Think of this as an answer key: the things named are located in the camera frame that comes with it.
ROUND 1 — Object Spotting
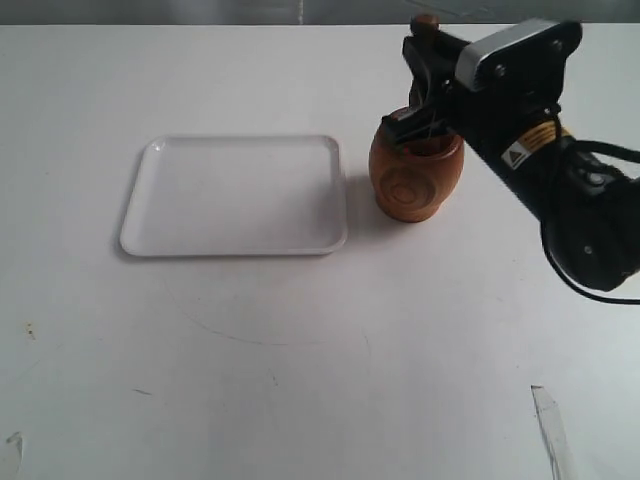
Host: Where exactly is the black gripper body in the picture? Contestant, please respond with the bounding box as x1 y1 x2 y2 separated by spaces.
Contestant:
402 30 575 220

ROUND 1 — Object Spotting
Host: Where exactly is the brown wooden pestle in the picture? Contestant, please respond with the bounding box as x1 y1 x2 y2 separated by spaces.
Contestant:
410 14 440 49

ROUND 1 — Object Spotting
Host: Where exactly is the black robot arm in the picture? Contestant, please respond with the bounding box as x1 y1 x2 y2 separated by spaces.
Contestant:
382 19 639 292

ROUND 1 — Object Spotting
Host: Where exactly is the wooden mortar cup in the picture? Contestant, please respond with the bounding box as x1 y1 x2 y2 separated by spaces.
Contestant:
369 127 464 223

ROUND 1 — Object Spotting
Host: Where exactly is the white rectangular plastic tray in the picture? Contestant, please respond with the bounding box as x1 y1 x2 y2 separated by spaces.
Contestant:
119 135 348 258

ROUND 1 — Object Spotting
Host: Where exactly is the clear tape strip right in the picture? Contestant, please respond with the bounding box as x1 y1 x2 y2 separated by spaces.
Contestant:
531 385 578 480

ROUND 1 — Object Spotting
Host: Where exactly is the clear tape strip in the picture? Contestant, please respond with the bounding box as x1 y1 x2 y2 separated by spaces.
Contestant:
531 385 578 480
0 432 23 480

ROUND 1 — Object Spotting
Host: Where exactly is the clear tape strip left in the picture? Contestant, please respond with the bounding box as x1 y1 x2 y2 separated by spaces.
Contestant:
0 432 23 480

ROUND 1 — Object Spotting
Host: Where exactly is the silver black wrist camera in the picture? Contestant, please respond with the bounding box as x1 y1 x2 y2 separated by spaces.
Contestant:
454 18 583 103

